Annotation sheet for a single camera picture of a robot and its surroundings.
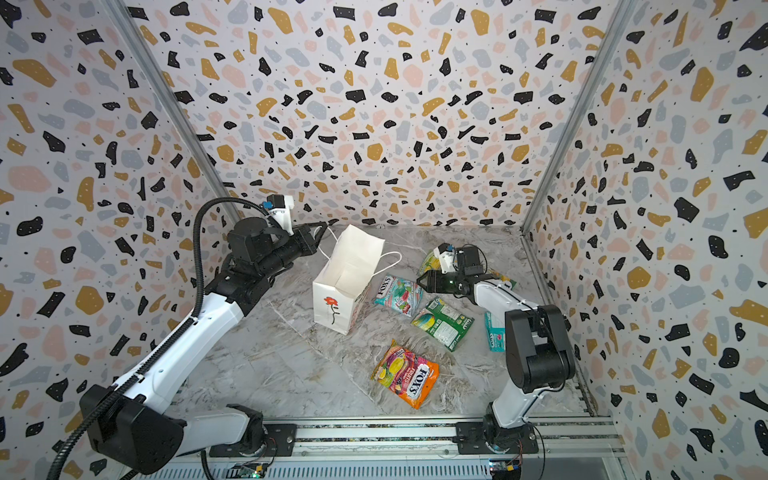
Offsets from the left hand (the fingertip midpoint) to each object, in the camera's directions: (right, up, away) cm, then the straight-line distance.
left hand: (326, 219), depth 70 cm
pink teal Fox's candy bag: (+17, -21, +28) cm, 39 cm away
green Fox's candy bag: (+28, -11, +37) cm, 47 cm away
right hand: (+23, -15, +22) cm, 35 cm away
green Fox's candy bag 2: (+31, -29, +23) cm, 48 cm away
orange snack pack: (+19, -42, +13) cm, 47 cm away
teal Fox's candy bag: (+46, -33, +21) cm, 61 cm away
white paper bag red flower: (+2, -10, +25) cm, 27 cm away
